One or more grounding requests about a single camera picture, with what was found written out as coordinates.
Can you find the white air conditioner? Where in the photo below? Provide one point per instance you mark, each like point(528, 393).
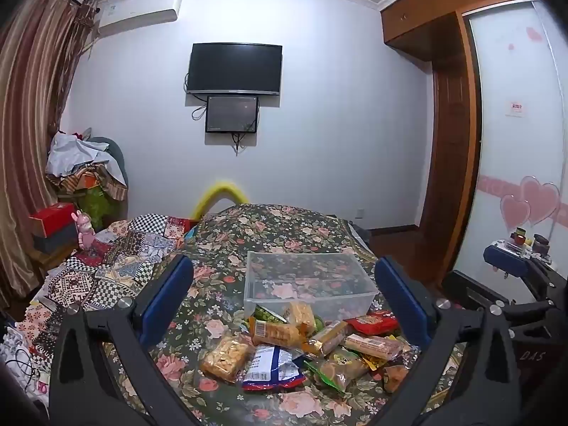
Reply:
point(137, 13)

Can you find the blue white snack bag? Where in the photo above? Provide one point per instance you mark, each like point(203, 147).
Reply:
point(270, 364)

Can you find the clear plastic storage box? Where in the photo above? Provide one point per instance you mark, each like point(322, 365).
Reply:
point(310, 284)

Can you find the small black wall monitor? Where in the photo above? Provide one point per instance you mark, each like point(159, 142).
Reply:
point(231, 113)

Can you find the dark green chair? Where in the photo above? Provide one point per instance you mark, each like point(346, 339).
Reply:
point(117, 151)

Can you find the striped brown curtain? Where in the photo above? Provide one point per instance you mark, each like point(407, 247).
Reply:
point(31, 120)

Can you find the black wall television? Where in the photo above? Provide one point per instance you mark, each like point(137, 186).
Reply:
point(234, 69)

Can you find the floral bedspread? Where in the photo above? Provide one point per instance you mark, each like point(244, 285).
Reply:
point(275, 230)

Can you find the dark grey box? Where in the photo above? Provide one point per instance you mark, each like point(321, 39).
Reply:
point(55, 239)

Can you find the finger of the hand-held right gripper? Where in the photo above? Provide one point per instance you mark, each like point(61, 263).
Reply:
point(506, 258)
point(466, 288)

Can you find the small amber jar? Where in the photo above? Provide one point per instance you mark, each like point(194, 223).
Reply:
point(519, 235)

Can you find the green bag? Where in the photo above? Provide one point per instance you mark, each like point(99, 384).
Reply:
point(100, 206)

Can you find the dark jar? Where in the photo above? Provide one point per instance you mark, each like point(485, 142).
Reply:
point(541, 244)

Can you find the red noodle snack bag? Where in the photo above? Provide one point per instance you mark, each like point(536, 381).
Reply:
point(376, 323)

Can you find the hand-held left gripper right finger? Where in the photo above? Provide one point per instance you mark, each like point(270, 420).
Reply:
point(399, 301)

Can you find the yellow foam arch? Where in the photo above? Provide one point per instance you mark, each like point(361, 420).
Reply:
point(222, 188)

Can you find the white sliding door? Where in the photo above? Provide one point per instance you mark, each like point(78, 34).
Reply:
point(510, 142)

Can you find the red box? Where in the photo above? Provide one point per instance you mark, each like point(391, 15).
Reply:
point(53, 217)

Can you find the pile of snack packets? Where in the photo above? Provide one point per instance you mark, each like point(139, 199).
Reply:
point(330, 341)

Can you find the pile of clothes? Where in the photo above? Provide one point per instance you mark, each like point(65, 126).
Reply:
point(80, 159)

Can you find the wooden wardrobe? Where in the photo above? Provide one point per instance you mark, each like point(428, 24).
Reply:
point(448, 142)

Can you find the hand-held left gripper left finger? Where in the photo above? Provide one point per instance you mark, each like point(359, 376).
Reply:
point(171, 295)

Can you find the white door label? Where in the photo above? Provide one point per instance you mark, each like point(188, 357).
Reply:
point(515, 108)

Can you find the patchwork quilt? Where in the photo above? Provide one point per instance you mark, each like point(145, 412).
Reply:
point(111, 266)

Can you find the tan cracker pack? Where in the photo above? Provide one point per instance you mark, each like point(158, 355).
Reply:
point(224, 356)

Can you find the pink bunny toy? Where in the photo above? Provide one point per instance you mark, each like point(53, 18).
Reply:
point(84, 230)

